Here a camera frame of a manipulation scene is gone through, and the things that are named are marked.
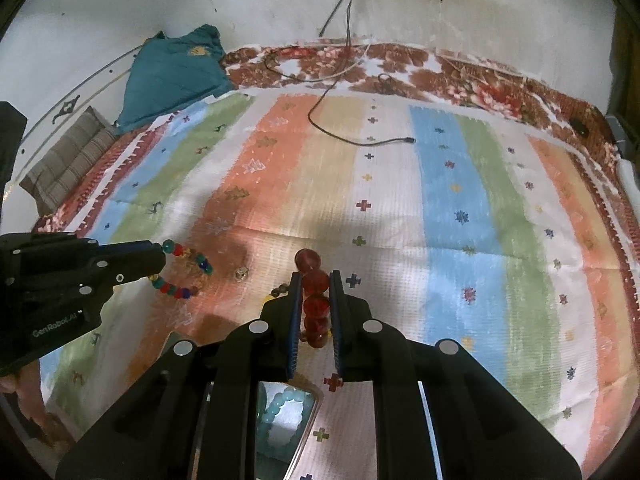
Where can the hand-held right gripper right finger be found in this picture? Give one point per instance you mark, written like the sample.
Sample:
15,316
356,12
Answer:
337,325

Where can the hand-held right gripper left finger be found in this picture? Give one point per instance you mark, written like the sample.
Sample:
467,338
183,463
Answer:
295,325

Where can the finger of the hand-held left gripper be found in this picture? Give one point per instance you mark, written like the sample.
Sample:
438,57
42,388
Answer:
135,260

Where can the silver metal tin box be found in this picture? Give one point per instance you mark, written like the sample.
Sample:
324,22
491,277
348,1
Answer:
300,440

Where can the person's left hand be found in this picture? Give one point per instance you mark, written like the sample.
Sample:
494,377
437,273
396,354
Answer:
30,400

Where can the brown striped cushion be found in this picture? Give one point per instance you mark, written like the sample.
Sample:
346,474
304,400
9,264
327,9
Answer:
70,160

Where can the striped colourful cloth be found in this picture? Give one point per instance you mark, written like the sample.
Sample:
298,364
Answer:
450,210

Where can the teal pillow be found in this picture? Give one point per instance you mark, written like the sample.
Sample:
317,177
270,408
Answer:
170,80

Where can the small black object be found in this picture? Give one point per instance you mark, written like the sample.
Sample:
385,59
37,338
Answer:
581,127

